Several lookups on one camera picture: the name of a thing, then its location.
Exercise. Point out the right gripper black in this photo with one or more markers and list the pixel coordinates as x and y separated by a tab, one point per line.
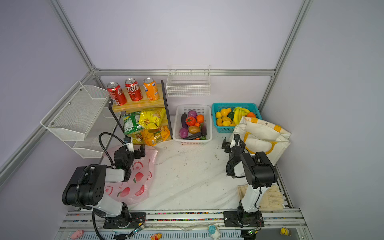
229	146

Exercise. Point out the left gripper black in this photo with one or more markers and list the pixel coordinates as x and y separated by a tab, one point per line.
137	153

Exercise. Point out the pink plastic grocery bag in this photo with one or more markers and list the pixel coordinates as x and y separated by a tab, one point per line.
137	188

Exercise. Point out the white canvas tote bag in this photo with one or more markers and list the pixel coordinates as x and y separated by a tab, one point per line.
262	136

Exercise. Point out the red cola can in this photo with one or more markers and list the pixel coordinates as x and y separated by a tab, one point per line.
116	93
133	89

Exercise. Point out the orange soda can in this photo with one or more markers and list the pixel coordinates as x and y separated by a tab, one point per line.
151	89

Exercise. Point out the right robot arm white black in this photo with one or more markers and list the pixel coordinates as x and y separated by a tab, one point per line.
260	175

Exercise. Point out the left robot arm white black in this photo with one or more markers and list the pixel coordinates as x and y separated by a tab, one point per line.
86	188

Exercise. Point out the green snack bag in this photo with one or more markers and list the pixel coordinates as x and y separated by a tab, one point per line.
131	123

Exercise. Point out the teal plastic fruit basket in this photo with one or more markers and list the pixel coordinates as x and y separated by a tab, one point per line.
216	107

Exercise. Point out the banana bunch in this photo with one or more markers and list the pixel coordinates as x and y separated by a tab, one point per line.
239	113

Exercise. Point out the orange fruit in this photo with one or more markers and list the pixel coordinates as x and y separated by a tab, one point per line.
251	115

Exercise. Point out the yellow pear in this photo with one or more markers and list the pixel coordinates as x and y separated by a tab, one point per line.
225	112

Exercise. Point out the yellow chips bag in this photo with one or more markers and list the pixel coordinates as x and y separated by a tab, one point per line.
152	118

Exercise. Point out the brown potato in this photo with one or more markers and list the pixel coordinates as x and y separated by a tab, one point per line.
194	130

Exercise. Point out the small orange vegetable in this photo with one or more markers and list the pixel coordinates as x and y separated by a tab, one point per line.
200	119

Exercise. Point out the white plastic vegetable basket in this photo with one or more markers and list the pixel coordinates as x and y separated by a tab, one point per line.
207	124

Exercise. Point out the red tomato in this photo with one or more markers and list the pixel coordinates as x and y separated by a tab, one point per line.
190	121

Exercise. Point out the wooden two-tier shelf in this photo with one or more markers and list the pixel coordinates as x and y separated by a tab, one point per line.
132	106

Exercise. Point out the purple onion top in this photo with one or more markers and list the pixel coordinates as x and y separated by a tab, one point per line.
192	114

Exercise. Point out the dark eggplant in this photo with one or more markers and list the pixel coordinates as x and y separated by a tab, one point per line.
183	121

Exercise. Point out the blue white toy figure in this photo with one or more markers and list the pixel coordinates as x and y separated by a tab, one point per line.
214	232

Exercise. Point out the orange bear toy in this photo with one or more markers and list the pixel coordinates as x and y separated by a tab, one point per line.
157	236

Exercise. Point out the yellow minion toy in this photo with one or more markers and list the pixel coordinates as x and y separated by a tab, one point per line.
285	232

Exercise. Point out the white mesh wall rack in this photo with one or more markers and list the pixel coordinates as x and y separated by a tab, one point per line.
78	119

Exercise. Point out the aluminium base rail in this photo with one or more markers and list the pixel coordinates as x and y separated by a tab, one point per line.
184	225

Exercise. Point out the white wire wall basket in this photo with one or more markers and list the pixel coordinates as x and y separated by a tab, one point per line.
188	81

